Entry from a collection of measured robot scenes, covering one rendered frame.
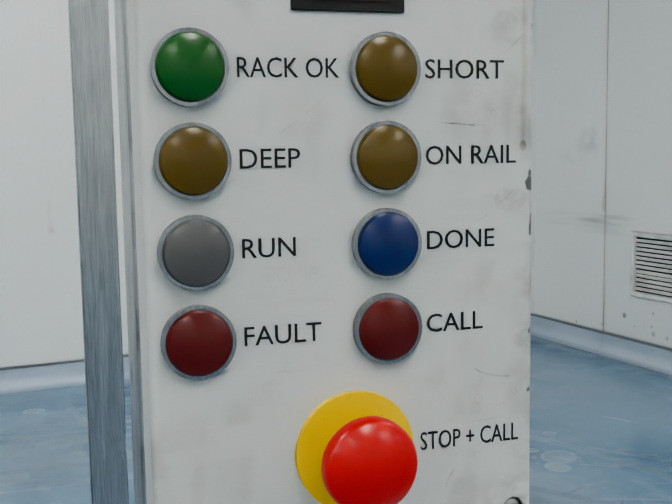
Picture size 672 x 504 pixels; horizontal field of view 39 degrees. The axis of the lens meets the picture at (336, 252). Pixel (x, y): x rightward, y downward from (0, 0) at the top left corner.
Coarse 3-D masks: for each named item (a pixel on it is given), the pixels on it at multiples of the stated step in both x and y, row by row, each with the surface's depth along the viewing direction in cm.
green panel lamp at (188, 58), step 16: (192, 32) 36; (160, 48) 36; (176, 48) 35; (192, 48) 36; (208, 48) 36; (160, 64) 35; (176, 64) 35; (192, 64) 36; (208, 64) 36; (224, 64) 36; (160, 80) 36; (176, 80) 36; (192, 80) 36; (208, 80) 36; (176, 96) 36; (192, 96) 36; (208, 96) 36
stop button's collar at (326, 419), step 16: (336, 400) 39; (352, 400) 39; (368, 400) 40; (384, 400) 40; (320, 416) 39; (336, 416) 39; (352, 416) 40; (384, 416) 40; (400, 416) 40; (304, 432) 39; (320, 432) 39; (432, 432) 41; (448, 432) 41; (512, 432) 42; (304, 448) 39; (320, 448) 39; (432, 448) 41; (304, 464) 39; (320, 464) 39; (304, 480) 39; (320, 480) 39; (320, 496) 39
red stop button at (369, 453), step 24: (336, 432) 38; (360, 432) 37; (384, 432) 37; (336, 456) 37; (360, 456) 37; (384, 456) 37; (408, 456) 38; (336, 480) 37; (360, 480) 37; (384, 480) 37; (408, 480) 38
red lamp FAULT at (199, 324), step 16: (176, 320) 37; (192, 320) 37; (208, 320) 37; (224, 320) 37; (176, 336) 37; (192, 336) 37; (208, 336) 37; (224, 336) 37; (176, 352) 37; (192, 352) 37; (208, 352) 37; (224, 352) 37; (176, 368) 37; (192, 368) 37; (208, 368) 37
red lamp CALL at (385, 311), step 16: (384, 304) 39; (400, 304) 39; (368, 320) 39; (384, 320) 39; (400, 320) 39; (416, 320) 40; (368, 336) 39; (384, 336) 39; (400, 336) 39; (416, 336) 40; (368, 352) 39; (384, 352) 39; (400, 352) 39
